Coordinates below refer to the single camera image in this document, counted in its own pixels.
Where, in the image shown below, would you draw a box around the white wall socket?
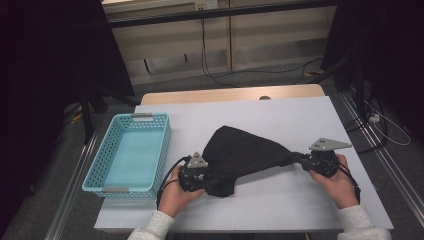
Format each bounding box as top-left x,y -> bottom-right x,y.
194,0 -> 219,11

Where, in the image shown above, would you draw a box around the person's right hand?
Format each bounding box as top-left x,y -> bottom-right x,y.
309,153 -> 359,210

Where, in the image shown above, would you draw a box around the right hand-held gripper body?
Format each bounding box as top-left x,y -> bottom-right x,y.
302,137 -> 353,178

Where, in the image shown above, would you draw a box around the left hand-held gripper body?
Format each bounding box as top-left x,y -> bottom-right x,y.
178,152 -> 214,194

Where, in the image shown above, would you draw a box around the black curtain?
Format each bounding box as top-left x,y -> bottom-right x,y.
321,0 -> 424,141
0,0 -> 136,234

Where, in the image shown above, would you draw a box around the hand-held gripper black cable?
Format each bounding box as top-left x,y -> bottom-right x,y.
155,155 -> 193,211
336,162 -> 362,205

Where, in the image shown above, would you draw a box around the left hand-held gripper black cable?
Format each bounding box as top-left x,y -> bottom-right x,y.
155,155 -> 193,211

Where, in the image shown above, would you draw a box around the light blue plastic basket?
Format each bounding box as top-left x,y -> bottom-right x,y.
81,112 -> 172,200

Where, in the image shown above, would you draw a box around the black hanging cable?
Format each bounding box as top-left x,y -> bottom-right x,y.
199,18 -> 324,89

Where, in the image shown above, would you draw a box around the person's left hand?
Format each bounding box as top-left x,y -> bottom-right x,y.
158,164 -> 206,218

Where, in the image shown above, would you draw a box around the white cable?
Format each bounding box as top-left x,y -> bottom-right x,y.
363,99 -> 412,147

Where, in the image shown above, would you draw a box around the aluminium floor rail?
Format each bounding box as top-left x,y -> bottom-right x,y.
339,89 -> 424,228
44,131 -> 101,240

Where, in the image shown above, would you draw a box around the black stand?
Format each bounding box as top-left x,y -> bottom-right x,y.
308,54 -> 389,154
79,83 -> 141,146

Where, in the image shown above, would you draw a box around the black metal bar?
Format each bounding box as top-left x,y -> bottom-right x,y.
108,0 -> 339,29

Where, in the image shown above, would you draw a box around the black pants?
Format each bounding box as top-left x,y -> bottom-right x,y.
201,125 -> 298,198

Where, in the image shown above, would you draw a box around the right hand-held gripper black cable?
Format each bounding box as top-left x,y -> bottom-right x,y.
336,162 -> 362,205

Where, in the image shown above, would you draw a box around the beige wooden cabinet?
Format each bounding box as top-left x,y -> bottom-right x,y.
101,0 -> 338,86

